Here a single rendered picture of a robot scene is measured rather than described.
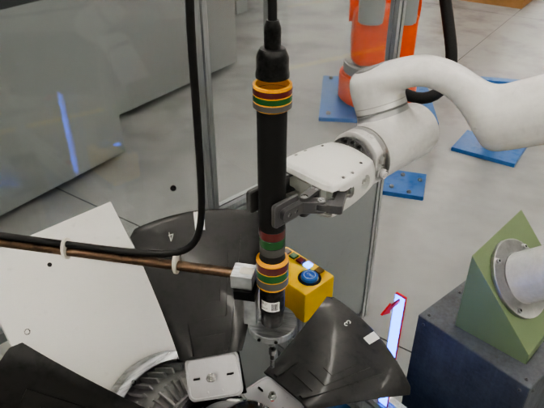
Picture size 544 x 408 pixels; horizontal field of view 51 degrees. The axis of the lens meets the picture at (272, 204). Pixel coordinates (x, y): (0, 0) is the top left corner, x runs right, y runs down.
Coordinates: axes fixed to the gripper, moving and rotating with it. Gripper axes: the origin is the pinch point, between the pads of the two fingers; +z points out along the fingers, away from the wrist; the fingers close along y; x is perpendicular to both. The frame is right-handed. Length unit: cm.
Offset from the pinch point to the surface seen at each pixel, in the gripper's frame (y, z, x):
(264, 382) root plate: 3.3, -1.6, -37.5
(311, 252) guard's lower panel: 70, -89, -95
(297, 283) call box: 25, -33, -49
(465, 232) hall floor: 71, -226, -155
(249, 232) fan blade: 13.3, -7.9, -15.4
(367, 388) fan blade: -8.1, -14.7, -40.2
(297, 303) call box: 24, -31, -53
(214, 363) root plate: 6.2, 6.0, -29.3
